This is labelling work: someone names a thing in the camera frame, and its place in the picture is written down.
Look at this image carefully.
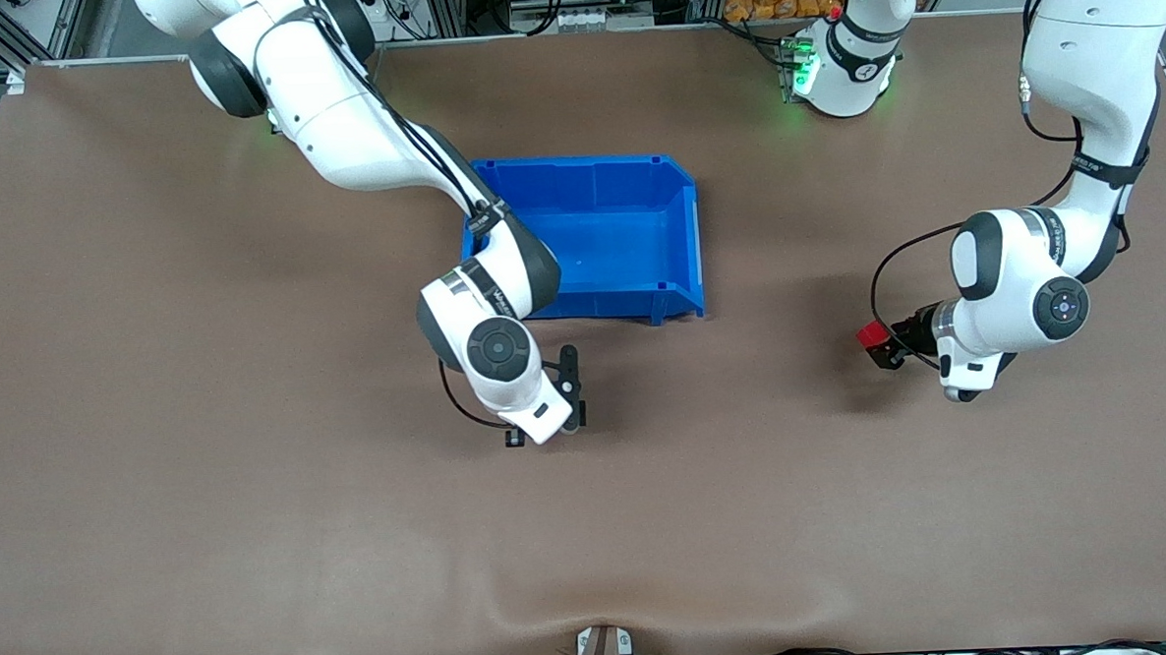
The blue plastic storage bin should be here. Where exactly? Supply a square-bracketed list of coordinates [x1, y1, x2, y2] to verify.
[457, 149, 708, 335]

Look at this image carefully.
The small electronics box green light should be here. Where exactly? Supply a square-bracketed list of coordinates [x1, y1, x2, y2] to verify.
[777, 33, 820, 103]

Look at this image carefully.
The brown table mat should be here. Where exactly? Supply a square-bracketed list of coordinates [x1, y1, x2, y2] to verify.
[0, 2, 1166, 655]

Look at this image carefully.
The aluminium profile strut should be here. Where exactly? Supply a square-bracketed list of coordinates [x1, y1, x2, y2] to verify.
[0, 0, 90, 74]

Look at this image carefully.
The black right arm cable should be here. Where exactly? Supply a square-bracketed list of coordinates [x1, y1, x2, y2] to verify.
[298, 0, 528, 458]

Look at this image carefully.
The aluminium frame rack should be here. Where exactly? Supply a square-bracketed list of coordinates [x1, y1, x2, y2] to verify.
[411, 0, 733, 42]

